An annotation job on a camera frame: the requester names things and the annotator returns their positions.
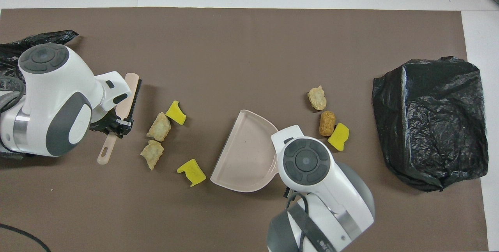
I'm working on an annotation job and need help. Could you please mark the brown foam chunk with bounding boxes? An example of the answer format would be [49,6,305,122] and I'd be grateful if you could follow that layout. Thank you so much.
[319,111,336,137]

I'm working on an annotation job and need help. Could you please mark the yellow sponge piece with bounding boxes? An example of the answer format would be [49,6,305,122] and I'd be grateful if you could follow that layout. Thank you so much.
[327,122,350,152]
[165,100,187,125]
[177,159,207,187]

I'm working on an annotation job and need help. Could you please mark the croissant piece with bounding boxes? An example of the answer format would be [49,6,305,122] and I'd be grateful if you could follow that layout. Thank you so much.
[147,112,172,142]

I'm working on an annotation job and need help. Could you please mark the beige foam chunk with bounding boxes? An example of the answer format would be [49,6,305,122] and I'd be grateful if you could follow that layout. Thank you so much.
[140,140,164,170]
[307,85,327,111]

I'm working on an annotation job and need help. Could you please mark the beige brush with black bristles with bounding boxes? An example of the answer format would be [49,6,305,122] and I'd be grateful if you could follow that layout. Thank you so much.
[97,73,142,165]

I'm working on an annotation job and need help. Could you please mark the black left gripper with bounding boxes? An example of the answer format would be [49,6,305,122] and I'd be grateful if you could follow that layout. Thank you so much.
[89,108,134,138]

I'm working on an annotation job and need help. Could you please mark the brown paper table mat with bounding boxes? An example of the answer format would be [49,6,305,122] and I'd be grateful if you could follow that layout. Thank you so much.
[0,7,488,252]

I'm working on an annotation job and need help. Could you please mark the black plastic trash bag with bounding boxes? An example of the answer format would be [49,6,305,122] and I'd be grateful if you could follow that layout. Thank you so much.
[372,56,489,193]
[0,30,79,161]

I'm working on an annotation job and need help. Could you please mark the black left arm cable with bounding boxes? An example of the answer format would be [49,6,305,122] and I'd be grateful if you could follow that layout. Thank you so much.
[0,224,51,252]

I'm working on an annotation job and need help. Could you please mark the beige plastic dustpan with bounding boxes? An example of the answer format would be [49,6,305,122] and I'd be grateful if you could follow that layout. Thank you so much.
[210,110,279,193]

